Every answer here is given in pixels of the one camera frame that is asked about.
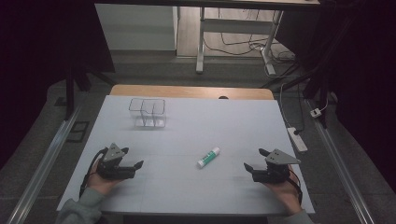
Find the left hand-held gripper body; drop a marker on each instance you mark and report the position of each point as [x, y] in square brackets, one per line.
[112, 166]

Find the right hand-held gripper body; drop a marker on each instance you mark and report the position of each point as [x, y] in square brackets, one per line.
[274, 169]

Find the white green glue stick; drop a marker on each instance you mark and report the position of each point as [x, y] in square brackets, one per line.
[208, 157]

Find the clear acrylic pen holder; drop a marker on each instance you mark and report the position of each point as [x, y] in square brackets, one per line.
[147, 113]

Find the person's left hand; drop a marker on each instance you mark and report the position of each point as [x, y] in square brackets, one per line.
[100, 183]

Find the person's right hand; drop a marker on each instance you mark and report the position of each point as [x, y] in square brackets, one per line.
[285, 193]

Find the white power strip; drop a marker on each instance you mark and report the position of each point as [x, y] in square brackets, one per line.
[297, 140]

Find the small white adapter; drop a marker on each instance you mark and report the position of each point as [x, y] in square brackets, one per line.
[315, 112]

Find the white table mat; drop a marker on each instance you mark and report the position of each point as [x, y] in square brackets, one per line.
[193, 130]

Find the wooden table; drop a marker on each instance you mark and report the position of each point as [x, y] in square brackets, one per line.
[186, 92]

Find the white cabinet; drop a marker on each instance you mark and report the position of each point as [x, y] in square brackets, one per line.
[135, 28]

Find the dark curtain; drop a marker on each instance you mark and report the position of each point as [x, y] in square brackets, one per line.
[37, 46]
[364, 77]

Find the white background desk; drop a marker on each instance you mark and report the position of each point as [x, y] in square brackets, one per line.
[236, 26]

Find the black floor socket frame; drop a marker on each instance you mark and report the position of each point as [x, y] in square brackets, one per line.
[77, 132]

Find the aluminium floor rail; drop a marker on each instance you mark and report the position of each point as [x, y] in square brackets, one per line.
[43, 165]
[339, 168]

